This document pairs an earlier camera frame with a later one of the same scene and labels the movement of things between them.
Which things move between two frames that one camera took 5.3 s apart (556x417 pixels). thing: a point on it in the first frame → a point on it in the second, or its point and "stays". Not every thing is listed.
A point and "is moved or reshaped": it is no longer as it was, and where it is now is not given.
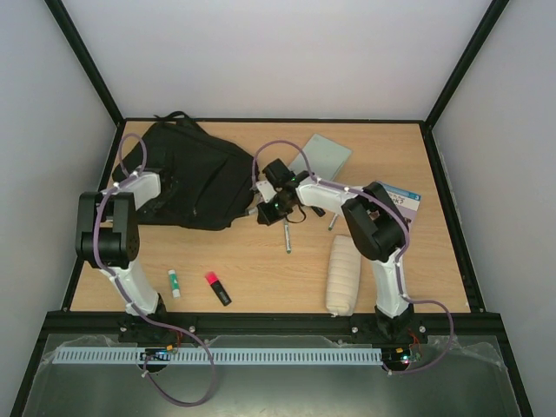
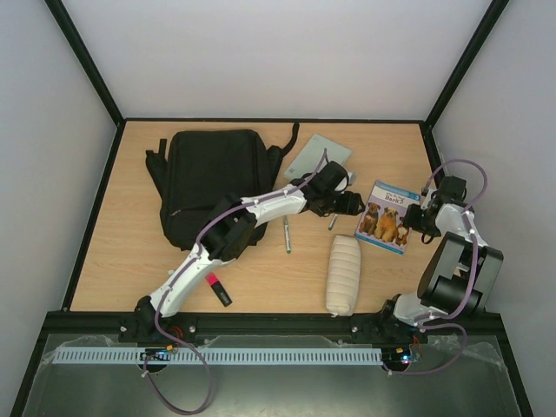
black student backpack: (206, 182) is moved or reshaped
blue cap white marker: (333, 221) stays
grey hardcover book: (327, 157) stays
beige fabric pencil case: (343, 276) stays
